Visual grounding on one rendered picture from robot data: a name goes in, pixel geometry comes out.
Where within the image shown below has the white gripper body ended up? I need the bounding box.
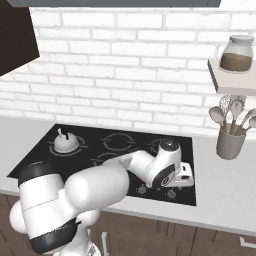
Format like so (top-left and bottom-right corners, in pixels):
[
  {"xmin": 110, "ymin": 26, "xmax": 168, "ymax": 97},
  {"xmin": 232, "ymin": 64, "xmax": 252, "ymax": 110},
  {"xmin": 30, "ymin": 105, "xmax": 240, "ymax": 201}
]
[{"xmin": 175, "ymin": 162, "xmax": 195, "ymax": 188}]

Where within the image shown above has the grey utensil pot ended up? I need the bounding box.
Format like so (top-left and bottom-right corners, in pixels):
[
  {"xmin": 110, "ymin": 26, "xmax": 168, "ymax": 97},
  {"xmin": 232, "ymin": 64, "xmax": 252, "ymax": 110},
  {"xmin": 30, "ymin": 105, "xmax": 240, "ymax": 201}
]
[{"xmin": 215, "ymin": 123, "xmax": 247, "ymax": 161}]

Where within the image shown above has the brown cupboard door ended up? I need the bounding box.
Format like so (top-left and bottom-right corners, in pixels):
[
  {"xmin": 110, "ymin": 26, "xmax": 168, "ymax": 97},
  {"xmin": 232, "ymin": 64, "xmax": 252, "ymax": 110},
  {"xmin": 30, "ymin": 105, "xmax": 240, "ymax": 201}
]
[
  {"xmin": 87, "ymin": 210, "xmax": 174, "ymax": 256},
  {"xmin": 172, "ymin": 222, "xmax": 215, "ymax": 256}
]

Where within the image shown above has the brown drawer front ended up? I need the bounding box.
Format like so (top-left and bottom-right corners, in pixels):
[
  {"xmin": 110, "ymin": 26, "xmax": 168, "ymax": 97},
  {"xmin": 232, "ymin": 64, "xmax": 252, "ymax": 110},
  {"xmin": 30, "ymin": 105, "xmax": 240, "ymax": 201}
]
[{"xmin": 211, "ymin": 229, "xmax": 256, "ymax": 256}]

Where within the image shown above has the black hob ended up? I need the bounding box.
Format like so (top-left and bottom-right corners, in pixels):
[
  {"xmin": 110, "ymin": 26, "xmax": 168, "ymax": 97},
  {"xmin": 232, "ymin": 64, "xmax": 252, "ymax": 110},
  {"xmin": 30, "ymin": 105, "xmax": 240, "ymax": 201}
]
[{"xmin": 7, "ymin": 123, "xmax": 198, "ymax": 207}]

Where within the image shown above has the white kettle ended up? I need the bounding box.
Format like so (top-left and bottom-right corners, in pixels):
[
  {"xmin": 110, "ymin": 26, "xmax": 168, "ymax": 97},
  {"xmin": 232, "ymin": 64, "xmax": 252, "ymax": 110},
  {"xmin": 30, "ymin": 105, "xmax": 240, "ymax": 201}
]
[{"xmin": 53, "ymin": 127, "xmax": 81, "ymax": 155}]

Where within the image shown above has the glass jar with brown contents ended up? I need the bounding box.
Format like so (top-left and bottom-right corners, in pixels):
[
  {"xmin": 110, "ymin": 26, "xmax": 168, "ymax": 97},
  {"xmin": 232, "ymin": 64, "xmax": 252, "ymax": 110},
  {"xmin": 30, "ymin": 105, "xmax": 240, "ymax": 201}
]
[{"xmin": 219, "ymin": 34, "xmax": 255, "ymax": 73}]

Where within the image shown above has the grey range hood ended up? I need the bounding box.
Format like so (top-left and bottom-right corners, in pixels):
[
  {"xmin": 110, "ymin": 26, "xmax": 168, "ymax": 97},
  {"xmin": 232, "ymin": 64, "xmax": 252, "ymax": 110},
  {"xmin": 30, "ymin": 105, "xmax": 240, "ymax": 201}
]
[{"xmin": 6, "ymin": 0, "xmax": 222, "ymax": 9}]

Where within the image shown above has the silver drawer handle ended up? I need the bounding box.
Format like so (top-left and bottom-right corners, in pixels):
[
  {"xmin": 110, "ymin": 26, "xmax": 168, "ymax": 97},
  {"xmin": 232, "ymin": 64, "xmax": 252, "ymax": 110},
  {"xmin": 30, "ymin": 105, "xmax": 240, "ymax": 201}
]
[{"xmin": 238, "ymin": 236, "xmax": 256, "ymax": 250}]

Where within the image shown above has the beige wall shelf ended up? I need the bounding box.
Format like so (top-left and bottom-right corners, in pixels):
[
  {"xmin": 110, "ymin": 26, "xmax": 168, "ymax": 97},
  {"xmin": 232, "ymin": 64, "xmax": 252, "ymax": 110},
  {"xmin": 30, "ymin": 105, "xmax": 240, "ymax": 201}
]
[{"xmin": 207, "ymin": 58, "xmax": 256, "ymax": 96}]

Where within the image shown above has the silver cupboard door handle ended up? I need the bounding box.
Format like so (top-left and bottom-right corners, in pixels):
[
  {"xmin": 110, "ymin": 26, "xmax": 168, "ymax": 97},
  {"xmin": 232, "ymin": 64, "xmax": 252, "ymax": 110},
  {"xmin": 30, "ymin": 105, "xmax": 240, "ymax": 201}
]
[{"xmin": 101, "ymin": 231, "xmax": 111, "ymax": 256}]

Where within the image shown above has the dark wall cupboard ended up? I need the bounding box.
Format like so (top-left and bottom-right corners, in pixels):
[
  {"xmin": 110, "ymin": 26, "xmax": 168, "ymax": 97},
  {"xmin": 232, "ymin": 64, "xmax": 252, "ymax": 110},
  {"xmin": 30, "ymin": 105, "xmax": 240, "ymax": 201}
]
[{"xmin": 0, "ymin": 0, "xmax": 41, "ymax": 78}]

